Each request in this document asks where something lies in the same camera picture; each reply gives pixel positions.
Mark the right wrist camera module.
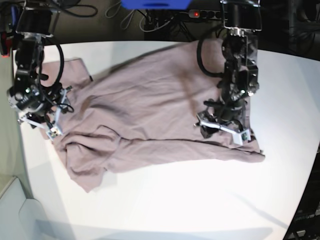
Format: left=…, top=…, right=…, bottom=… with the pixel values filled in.
left=46, top=125, right=63, bottom=141

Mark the red black clamp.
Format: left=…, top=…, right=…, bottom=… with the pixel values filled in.
left=0, top=30, right=13, bottom=58

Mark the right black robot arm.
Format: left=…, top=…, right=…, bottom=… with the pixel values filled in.
left=7, top=0, right=98, bottom=140

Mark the mauve t-shirt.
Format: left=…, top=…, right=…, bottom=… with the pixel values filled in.
left=53, top=42, right=265, bottom=192

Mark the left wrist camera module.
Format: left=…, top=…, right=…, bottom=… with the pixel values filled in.
left=232, top=129, right=251, bottom=146

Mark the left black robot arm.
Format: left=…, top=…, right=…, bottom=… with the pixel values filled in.
left=196, top=0, right=262, bottom=141

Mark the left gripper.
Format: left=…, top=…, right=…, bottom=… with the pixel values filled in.
left=194, top=98, right=250, bottom=138

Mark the white power strip red switch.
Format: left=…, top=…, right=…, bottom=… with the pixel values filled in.
left=188, top=9, right=222, bottom=20

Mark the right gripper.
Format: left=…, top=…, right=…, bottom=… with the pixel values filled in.
left=17, top=86, right=74, bottom=134

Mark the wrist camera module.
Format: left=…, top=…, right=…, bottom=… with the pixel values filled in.
left=232, top=129, right=251, bottom=146
left=46, top=125, right=63, bottom=141

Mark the blue box overhead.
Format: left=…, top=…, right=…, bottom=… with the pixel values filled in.
left=121, top=0, right=191, bottom=10

